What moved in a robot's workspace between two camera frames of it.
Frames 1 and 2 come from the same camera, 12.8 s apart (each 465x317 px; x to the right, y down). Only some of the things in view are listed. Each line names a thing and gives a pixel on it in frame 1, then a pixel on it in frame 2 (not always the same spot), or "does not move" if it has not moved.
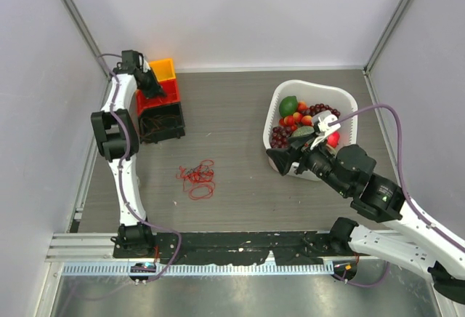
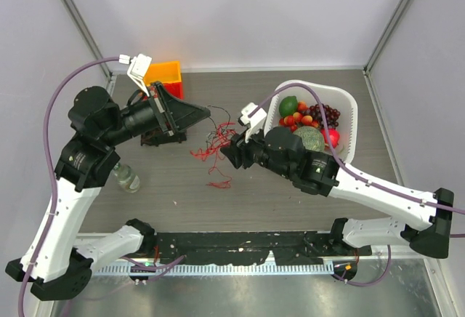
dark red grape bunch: [316, 108] does not move
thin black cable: [200, 165] -> [218, 131]
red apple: [333, 139] does not move
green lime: [288, 105] does not move
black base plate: [199, 248] does not move
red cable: [198, 179] -> [224, 136]
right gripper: [297, 147] -> [237, 152]
